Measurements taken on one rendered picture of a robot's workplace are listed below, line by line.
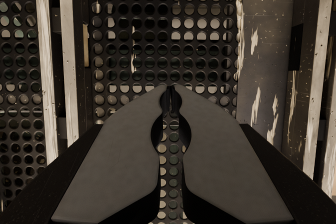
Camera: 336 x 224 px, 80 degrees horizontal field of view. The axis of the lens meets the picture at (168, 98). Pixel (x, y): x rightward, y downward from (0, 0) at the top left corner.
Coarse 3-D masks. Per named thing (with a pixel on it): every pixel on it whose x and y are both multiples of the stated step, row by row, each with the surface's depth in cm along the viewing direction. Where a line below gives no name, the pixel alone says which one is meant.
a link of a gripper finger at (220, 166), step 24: (192, 96) 10; (192, 120) 8; (216, 120) 8; (192, 144) 7; (216, 144) 7; (240, 144) 7; (192, 168) 6; (216, 168) 6; (240, 168) 6; (192, 192) 6; (216, 192) 6; (240, 192) 6; (264, 192) 6; (192, 216) 6; (216, 216) 6; (240, 216) 5; (264, 216) 5; (288, 216) 5
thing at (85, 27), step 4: (84, 24) 38; (84, 28) 38; (84, 32) 38; (84, 36) 38; (84, 40) 38; (84, 44) 38; (84, 48) 38; (84, 52) 38; (84, 56) 38; (84, 60) 38; (84, 64) 38
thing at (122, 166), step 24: (144, 96) 10; (168, 96) 11; (120, 120) 9; (144, 120) 9; (96, 144) 7; (120, 144) 7; (144, 144) 7; (96, 168) 6; (120, 168) 6; (144, 168) 6; (72, 192) 6; (96, 192) 6; (120, 192) 6; (144, 192) 6; (72, 216) 5; (96, 216) 5; (120, 216) 6; (144, 216) 6
